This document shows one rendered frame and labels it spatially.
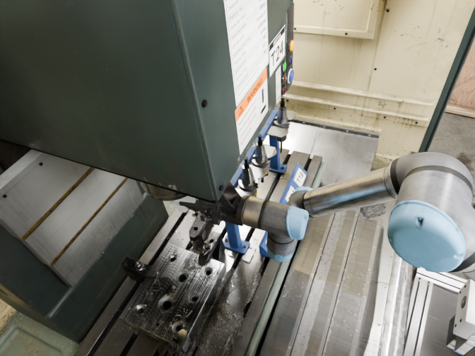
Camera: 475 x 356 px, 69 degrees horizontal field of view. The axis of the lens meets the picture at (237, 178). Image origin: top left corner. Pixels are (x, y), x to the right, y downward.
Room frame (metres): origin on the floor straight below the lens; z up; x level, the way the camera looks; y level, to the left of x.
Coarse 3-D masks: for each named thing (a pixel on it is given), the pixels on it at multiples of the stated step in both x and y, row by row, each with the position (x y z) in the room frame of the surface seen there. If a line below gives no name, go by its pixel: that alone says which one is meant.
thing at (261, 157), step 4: (256, 144) 0.84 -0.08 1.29; (256, 148) 0.84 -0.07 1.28; (260, 148) 0.83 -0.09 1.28; (264, 148) 0.83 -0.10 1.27; (256, 152) 0.83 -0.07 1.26; (260, 152) 0.82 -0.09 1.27; (264, 152) 0.83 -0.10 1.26; (256, 156) 0.83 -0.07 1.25; (260, 156) 0.82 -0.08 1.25; (264, 156) 0.82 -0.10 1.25; (256, 160) 0.83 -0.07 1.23; (260, 160) 0.82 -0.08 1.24; (264, 160) 0.82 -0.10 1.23
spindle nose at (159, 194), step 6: (144, 186) 0.56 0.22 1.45; (150, 186) 0.55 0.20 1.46; (156, 186) 0.54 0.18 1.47; (150, 192) 0.55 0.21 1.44; (156, 192) 0.54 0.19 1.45; (162, 192) 0.54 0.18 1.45; (168, 192) 0.54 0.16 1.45; (174, 192) 0.54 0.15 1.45; (156, 198) 0.55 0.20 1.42; (162, 198) 0.54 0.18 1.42; (168, 198) 0.54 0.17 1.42; (174, 198) 0.54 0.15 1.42
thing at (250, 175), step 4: (244, 168) 0.74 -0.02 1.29; (248, 168) 0.74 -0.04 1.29; (244, 172) 0.73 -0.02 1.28; (248, 172) 0.73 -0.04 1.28; (252, 172) 0.74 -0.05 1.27; (244, 176) 0.73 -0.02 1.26; (248, 176) 0.73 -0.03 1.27; (252, 176) 0.73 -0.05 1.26; (244, 180) 0.73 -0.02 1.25; (248, 180) 0.73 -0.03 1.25; (252, 180) 0.73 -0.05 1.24; (244, 184) 0.73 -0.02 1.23; (248, 184) 0.72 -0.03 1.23; (252, 184) 0.73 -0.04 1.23
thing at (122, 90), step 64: (0, 0) 0.55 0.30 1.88; (64, 0) 0.49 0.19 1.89; (128, 0) 0.44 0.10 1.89; (192, 0) 0.44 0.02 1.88; (0, 64) 0.60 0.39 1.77; (64, 64) 0.52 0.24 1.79; (128, 64) 0.45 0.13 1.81; (192, 64) 0.42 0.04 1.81; (0, 128) 0.68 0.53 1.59; (64, 128) 0.57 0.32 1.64; (128, 128) 0.48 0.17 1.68; (192, 128) 0.41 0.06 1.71; (192, 192) 0.43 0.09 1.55
